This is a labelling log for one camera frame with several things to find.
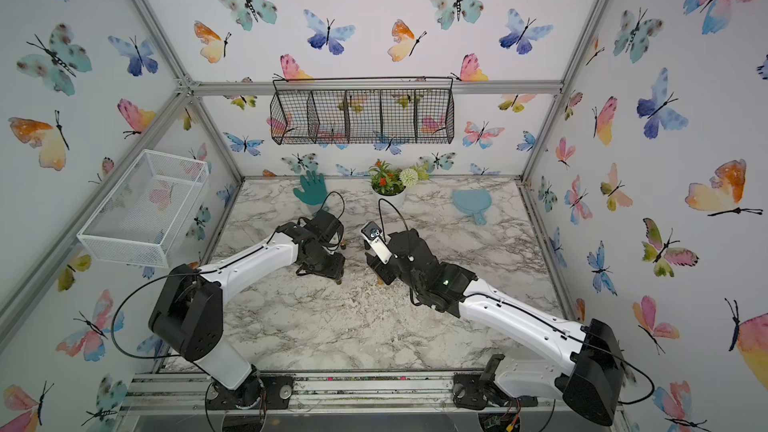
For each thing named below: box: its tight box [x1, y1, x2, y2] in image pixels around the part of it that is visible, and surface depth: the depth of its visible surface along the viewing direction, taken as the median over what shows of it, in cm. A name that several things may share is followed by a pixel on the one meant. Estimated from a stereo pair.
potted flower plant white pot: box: [368, 159, 430, 211], surface depth 102 cm
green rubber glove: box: [293, 170, 328, 205], surface depth 120 cm
